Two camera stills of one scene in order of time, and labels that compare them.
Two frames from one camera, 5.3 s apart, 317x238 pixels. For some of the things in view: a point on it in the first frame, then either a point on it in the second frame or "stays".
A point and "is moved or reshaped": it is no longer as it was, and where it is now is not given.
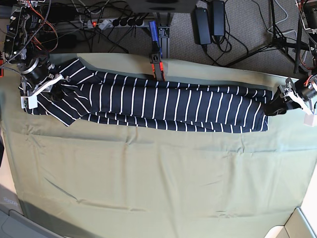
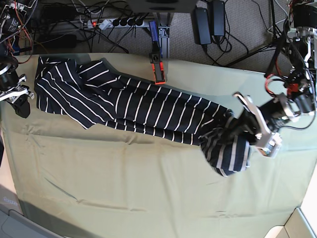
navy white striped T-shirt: (75, 93) is moved or reshaped
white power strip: (101, 24) stays
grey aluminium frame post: (164, 40) stays
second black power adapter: (218, 17) stays
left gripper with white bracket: (39, 76) -> (10, 86)
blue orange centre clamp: (157, 62) stays
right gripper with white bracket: (303, 91) -> (269, 115)
